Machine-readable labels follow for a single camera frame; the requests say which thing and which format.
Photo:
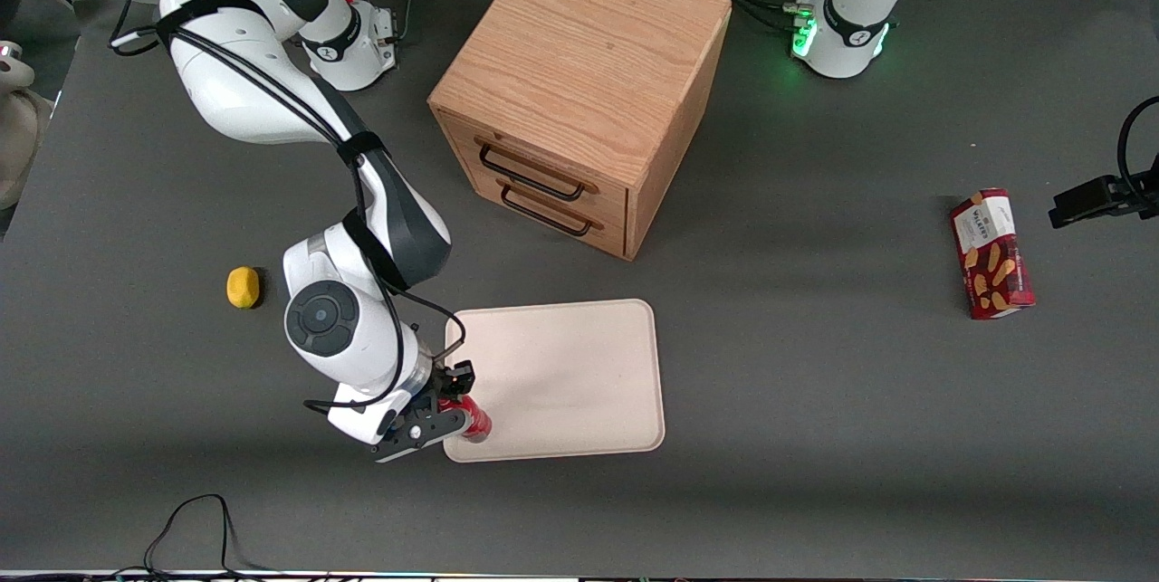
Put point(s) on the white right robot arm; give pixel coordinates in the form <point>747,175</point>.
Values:
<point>263,84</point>

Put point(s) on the small white round object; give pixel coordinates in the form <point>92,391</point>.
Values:
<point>11,66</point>

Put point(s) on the red cookie box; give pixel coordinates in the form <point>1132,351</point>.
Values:
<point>994,256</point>

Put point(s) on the beige rectangular tray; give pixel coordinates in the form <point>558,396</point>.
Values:
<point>570,383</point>

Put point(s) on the yellow lemon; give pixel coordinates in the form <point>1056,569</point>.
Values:
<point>243,287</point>

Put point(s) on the red soda can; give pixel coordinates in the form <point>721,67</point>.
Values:
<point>477,425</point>

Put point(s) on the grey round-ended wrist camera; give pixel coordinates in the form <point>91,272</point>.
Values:
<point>412,437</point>

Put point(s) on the beige cloth bundle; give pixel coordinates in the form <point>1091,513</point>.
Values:
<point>23,147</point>

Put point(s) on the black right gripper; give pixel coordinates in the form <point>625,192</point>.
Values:
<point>447,387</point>

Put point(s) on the wooden drawer cabinet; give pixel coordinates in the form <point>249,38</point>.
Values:
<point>579,48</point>

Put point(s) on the black camera clamp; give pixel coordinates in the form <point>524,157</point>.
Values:
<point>1096,197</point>

